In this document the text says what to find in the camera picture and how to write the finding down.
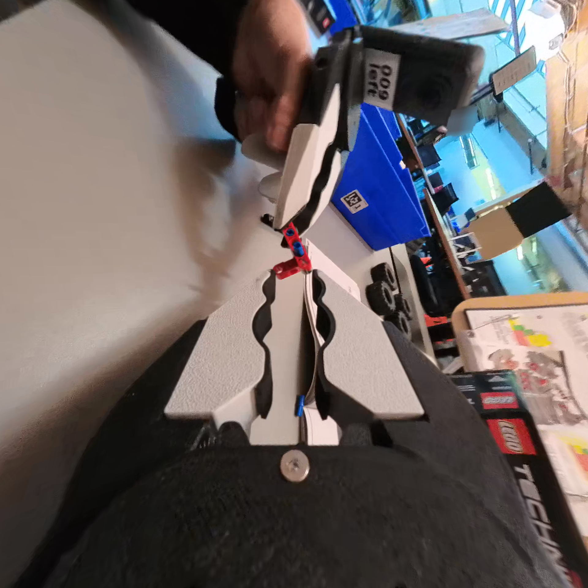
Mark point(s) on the person's left hand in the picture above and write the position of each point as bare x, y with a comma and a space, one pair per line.
266, 69

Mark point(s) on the red blue toy brick assembly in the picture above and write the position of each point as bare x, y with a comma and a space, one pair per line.
301, 257

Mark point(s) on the black toy tire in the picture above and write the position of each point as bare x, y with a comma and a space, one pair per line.
403, 305
398, 326
380, 297
383, 274

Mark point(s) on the small black box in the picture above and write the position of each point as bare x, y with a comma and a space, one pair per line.
320, 16

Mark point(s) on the person's left forearm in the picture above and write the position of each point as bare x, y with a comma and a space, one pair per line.
202, 27

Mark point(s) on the grey desk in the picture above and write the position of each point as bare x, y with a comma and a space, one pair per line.
92, 229

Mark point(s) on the small blue toy pin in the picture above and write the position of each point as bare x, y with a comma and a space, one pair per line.
300, 405

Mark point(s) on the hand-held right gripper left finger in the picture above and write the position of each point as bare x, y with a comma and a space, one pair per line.
220, 367

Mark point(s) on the black toy set box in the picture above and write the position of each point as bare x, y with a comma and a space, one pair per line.
542, 505

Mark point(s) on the printed instruction sheet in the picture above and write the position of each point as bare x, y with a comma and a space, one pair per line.
528, 367

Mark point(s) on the white instruction booklet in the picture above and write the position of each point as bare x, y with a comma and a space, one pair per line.
335, 275

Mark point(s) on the blue storage bin white tag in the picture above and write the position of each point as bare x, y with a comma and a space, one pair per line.
381, 193

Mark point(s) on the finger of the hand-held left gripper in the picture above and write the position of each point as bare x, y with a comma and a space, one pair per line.
334, 177
303, 170

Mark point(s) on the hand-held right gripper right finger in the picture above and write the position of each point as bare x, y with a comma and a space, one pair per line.
367, 367

